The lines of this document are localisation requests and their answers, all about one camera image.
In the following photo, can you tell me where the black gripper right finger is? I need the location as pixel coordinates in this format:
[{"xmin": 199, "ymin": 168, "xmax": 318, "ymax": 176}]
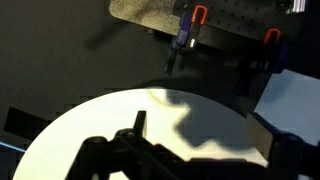
[{"xmin": 246, "ymin": 113, "xmax": 320, "ymax": 180}]

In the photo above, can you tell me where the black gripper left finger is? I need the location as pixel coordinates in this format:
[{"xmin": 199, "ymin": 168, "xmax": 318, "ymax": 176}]
[{"xmin": 65, "ymin": 110, "xmax": 182, "ymax": 180}]

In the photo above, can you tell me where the round white table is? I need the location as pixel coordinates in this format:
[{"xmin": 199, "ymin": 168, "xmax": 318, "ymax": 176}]
[{"xmin": 13, "ymin": 88, "xmax": 266, "ymax": 180}]

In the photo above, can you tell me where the dark orange bar clamp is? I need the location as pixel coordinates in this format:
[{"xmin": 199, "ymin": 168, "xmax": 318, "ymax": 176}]
[{"xmin": 234, "ymin": 28, "xmax": 290, "ymax": 97}]

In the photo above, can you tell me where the blue orange bar clamp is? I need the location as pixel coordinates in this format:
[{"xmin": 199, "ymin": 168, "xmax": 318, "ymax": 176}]
[{"xmin": 164, "ymin": 5, "xmax": 208, "ymax": 75}]

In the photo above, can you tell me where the black perforated mounting board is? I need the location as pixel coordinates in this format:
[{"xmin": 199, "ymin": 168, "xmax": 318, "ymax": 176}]
[{"xmin": 109, "ymin": 0, "xmax": 314, "ymax": 44}]

